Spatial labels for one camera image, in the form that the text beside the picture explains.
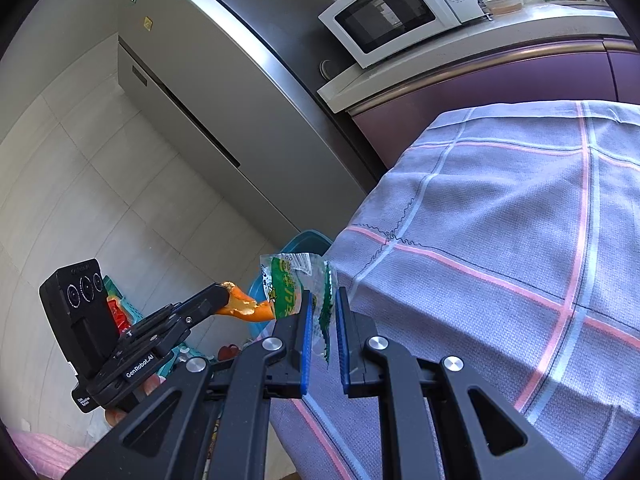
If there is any person's left hand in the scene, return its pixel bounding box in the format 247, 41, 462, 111
104, 376, 168, 428

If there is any blue trash bin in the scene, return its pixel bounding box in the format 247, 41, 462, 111
247, 230, 332, 338

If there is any grey refrigerator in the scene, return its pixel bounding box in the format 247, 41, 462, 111
116, 0, 388, 248

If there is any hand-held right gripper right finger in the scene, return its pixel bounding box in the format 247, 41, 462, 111
335, 286, 586, 480

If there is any checked grey tablecloth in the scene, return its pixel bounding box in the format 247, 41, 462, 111
270, 101, 640, 480

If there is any white microwave oven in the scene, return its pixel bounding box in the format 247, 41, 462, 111
318, 0, 488, 70

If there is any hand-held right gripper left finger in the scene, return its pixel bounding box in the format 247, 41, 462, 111
62, 302, 315, 480

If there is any kitchen counter with purple cabinets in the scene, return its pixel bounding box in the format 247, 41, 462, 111
317, 0, 640, 171

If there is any green white plastic wrapper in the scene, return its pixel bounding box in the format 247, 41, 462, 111
259, 252, 336, 366

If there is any long curled orange peel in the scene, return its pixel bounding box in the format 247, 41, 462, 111
215, 281, 277, 322

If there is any red packet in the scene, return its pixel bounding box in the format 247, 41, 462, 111
107, 297, 132, 333

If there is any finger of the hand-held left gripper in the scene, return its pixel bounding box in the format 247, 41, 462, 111
117, 282, 236, 350

